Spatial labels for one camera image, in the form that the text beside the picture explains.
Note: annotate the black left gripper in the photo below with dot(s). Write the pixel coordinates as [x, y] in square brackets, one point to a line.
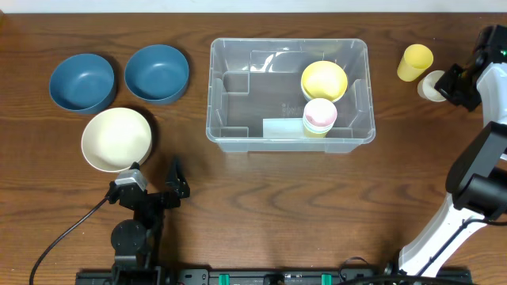
[154, 199]

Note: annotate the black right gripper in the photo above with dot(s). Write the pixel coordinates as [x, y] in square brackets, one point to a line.
[458, 90]

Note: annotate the cream plastic cup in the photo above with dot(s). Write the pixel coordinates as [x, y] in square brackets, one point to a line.
[426, 87]

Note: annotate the yellow plastic cup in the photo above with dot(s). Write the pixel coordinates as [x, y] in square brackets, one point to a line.
[311, 134]
[416, 59]

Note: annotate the large cream bowl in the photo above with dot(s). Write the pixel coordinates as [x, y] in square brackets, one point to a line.
[116, 138]

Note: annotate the dark blue bowl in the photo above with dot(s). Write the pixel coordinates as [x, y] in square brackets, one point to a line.
[157, 74]
[83, 83]

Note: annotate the pink plastic cup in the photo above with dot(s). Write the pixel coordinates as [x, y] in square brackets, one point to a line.
[320, 113]

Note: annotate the light blue plastic cup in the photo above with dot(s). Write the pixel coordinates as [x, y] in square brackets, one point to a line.
[316, 129]

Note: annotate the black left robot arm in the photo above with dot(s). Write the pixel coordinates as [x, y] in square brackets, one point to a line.
[136, 240]

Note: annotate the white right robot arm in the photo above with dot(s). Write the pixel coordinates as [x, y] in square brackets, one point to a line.
[476, 187]

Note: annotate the clear plastic storage container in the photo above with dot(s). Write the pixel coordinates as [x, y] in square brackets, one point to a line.
[256, 103]

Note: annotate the black mounting rail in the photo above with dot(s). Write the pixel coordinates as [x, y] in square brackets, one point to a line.
[202, 276]

